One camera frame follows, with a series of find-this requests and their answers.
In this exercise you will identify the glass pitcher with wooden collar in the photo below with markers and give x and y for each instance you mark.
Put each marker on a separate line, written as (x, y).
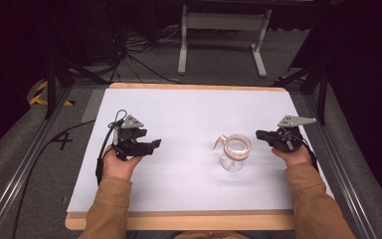
(234, 151)

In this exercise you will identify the white table mat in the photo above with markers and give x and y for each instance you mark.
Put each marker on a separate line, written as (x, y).
(185, 113)

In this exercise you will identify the black tape floor mark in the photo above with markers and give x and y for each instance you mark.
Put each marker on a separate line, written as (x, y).
(62, 139)

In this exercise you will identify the person's brown clothing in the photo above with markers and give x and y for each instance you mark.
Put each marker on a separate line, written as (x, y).
(210, 235)

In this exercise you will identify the yellow black floor tape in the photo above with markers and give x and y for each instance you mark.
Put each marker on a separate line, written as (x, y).
(39, 96)

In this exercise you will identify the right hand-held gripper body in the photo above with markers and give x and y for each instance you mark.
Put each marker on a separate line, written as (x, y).
(290, 139)

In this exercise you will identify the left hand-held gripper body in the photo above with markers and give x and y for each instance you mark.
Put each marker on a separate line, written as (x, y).
(127, 136)

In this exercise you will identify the wooden table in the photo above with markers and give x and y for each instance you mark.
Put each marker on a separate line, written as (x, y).
(179, 220)

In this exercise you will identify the black tripod stand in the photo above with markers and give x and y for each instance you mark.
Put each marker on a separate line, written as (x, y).
(321, 89)
(51, 86)

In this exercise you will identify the person's right hand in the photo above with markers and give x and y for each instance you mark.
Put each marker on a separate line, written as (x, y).
(295, 158)

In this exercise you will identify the person's left hand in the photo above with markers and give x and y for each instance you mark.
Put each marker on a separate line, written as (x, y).
(117, 167)

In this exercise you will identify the aluminium rail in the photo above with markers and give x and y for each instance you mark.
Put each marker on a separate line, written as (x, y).
(341, 172)
(16, 176)

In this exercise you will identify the white metal stand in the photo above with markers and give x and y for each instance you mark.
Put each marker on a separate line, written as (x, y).
(224, 21)

